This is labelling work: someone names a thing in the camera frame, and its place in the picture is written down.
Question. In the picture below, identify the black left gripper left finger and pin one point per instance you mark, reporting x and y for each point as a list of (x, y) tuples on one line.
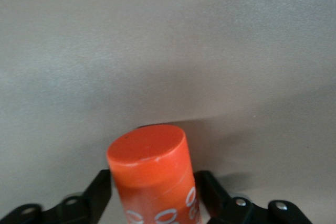
[(92, 203)]

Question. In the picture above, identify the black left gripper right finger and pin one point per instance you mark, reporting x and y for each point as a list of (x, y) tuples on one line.
[(223, 203)]

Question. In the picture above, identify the orange cylinder white print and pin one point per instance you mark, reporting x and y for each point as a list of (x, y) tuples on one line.
[(152, 171)]

